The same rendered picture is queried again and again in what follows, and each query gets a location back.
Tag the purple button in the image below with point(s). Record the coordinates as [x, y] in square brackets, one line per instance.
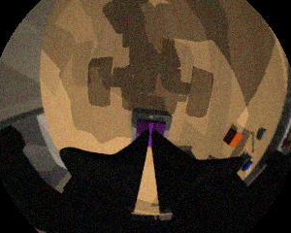
[153, 120]

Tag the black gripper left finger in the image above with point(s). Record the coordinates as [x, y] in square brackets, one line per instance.
[122, 170]

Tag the green button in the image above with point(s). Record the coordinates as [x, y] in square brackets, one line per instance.
[190, 153]

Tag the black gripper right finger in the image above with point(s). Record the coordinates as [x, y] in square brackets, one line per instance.
[177, 173]

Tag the orange block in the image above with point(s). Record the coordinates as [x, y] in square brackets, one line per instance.
[232, 138]

